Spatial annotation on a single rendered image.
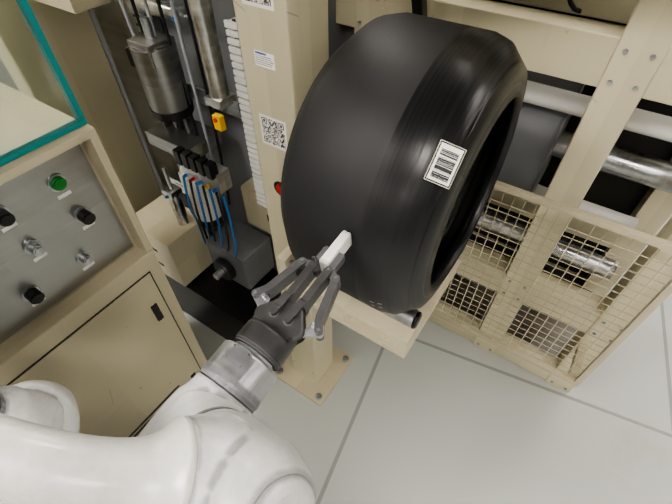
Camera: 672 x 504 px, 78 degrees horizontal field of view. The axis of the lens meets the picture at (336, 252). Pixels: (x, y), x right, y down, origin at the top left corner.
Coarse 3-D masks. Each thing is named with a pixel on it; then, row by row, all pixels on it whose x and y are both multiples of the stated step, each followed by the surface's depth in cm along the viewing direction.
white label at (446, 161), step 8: (440, 144) 59; (448, 144) 59; (440, 152) 59; (448, 152) 59; (456, 152) 59; (464, 152) 59; (432, 160) 59; (440, 160) 59; (448, 160) 59; (456, 160) 59; (432, 168) 59; (440, 168) 59; (448, 168) 59; (456, 168) 59; (424, 176) 59; (432, 176) 59; (440, 176) 59; (448, 176) 59; (440, 184) 59; (448, 184) 59
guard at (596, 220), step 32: (512, 192) 114; (512, 224) 122; (608, 224) 105; (512, 256) 129; (448, 320) 166; (544, 320) 138; (640, 320) 117; (512, 352) 156; (608, 352) 130; (576, 384) 148
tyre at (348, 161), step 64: (384, 64) 64; (448, 64) 61; (512, 64) 67; (320, 128) 65; (384, 128) 61; (448, 128) 59; (512, 128) 90; (320, 192) 67; (384, 192) 62; (448, 192) 62; (384, 256) 66; (448, 256) 100
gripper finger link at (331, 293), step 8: (336, 280) 61; (328, 288) 61; (336, 288) 61; (328, 296) 60; (336, 296) 62; (320, 304) 59; (328, 304) 59; (320, 312) 58; (328, 312) 60; (320, 320) 58; (320, 328) 57
